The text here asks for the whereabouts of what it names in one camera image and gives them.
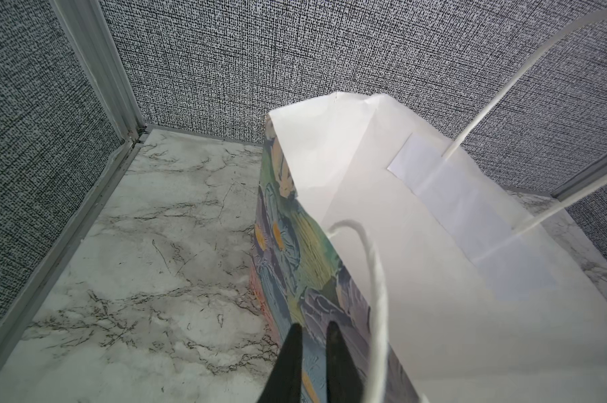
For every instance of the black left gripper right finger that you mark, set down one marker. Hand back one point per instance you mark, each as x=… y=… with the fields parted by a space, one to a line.
x=343 y=383

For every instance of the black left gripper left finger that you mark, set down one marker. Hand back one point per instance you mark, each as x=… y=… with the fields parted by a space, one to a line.
x=285 y=380

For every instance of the floral white paper bag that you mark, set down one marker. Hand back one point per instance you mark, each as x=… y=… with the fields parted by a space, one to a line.
x=445 y=289

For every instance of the aluminium enclosure frame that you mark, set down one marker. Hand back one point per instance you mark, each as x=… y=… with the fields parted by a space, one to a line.
x=78 y=78

